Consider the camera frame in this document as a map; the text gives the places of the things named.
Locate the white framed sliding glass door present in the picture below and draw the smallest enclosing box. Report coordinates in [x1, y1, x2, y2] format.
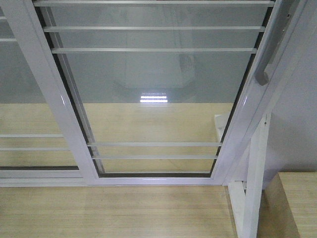
[2, 0, 308, 186]

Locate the grey metal door handle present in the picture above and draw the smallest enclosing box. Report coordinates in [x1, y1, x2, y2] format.
[254, 0, 299, 86]

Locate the light plywood base platform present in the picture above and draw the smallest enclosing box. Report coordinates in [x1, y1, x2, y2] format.
[0, 103, 236, 238]

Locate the white wooden support brace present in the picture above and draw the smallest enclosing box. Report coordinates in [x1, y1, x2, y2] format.
[225, 114, 271, 238]

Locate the fixed white framed glass panel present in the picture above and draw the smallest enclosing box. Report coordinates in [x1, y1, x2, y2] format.
[0, 14, 85, 187]

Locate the light wooden box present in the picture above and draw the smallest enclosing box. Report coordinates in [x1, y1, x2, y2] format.
[257, 172, 317, 238]

